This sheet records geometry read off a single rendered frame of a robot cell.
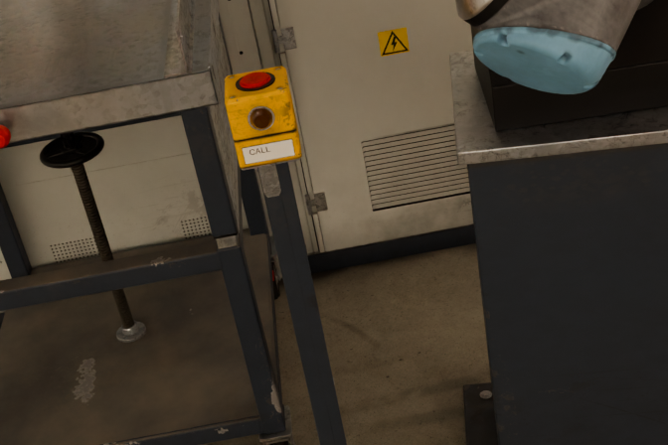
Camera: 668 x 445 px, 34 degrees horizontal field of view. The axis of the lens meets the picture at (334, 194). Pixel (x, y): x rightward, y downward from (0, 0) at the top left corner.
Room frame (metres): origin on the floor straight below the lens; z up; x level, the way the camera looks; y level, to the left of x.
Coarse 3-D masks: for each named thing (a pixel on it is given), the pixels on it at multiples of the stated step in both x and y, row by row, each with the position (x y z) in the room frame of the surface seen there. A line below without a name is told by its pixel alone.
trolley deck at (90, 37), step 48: (0, 0) 1.92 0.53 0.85; (48, 0) 1.87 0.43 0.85; (96, 0) 1.82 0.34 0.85; (144, 0) 1.78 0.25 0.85; (0, 48) 1.68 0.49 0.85; (48, 48) 1.64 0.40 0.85; (96, 48) 1.60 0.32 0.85; (144, 48) 1.56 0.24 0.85; (0, 96) 1.48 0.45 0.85; (48, 96) 1.45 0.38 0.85; (96, 96) 1.43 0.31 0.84; (144, 96) 1.43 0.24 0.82; (192, 96) 1.43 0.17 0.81
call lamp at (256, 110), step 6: (252, 108) 1.20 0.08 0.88; (258, 108) 1.20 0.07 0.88; (264, 108) 1.20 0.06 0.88; (270, 108) 1.20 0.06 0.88; (252, 114) 1.20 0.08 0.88; (258, 114) 1.19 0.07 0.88; (264, 114) 1.19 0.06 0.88; (270, 114) 1.20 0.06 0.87; (252, 120) 1.19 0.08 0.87; (258, 120) 1.19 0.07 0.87; (264, 120) 1.19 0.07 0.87; (270, 120) 1.20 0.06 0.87; (252, 126) 1.20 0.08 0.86; (258, 126) 1.19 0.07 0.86; (264, 126) 1.19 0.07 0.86; (270, 126) 1.20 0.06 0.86
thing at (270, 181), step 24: (264, 168) 1.22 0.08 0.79; (288, 168) 1.23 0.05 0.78; (264, 192) 1.22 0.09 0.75; (288, 192) 1.23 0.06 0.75; (288, 216) 1.23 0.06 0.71; (288, 240) 1.23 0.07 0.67; (288, 264) 1.23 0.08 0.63; (288, 288) 1.23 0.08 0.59; (312, 288) 1.23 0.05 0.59; (312, 312) 1.23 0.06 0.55; (312, 336) 1.23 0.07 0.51; (312, 360) 1.23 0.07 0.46; (312, 384) 1.23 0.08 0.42; (312, 408) 1.23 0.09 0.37; (336, 408) 1.23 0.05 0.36; (336, 432) 1.23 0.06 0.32
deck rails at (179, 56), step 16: (176, 0) 1.73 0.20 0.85; (192, 0) 1.72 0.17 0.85; (176, 16) 1.48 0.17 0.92; (192, 16) 1.65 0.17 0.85; (176, 32) 1.43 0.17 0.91; (192, 32) 1.58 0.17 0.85; (176, 48) 1.53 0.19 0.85; (192, 48) 1.52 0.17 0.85; (176, 64) 1.47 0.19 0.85; (192, 64) 1.46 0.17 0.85
